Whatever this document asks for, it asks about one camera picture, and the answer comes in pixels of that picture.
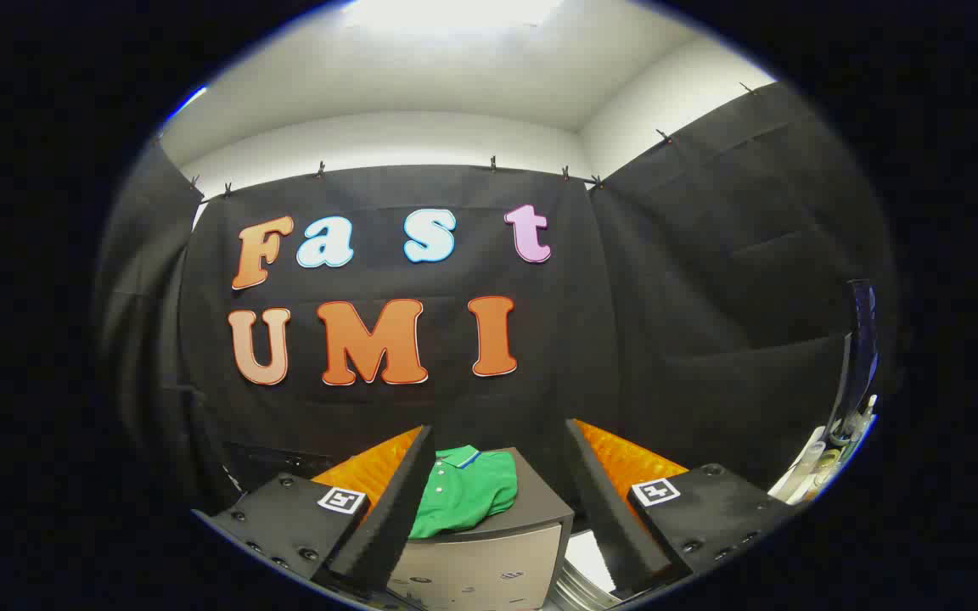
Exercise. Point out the green polo shirt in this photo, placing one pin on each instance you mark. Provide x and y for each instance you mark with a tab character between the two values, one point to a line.
463	494

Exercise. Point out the black backdrop cloth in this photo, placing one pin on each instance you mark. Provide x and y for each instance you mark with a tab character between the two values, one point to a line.
667	280

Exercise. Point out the small clear bottle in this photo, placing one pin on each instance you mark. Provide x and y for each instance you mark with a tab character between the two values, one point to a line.
867	412

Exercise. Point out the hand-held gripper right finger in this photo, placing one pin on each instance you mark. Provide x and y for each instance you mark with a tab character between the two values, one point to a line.
612	526

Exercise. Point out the white flat board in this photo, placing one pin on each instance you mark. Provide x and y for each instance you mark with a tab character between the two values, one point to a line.
588	560

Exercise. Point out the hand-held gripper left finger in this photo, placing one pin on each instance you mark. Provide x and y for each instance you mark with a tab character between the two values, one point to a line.
396	518

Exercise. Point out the white cylinder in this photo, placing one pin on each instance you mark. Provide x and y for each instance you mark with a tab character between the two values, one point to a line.
803	467

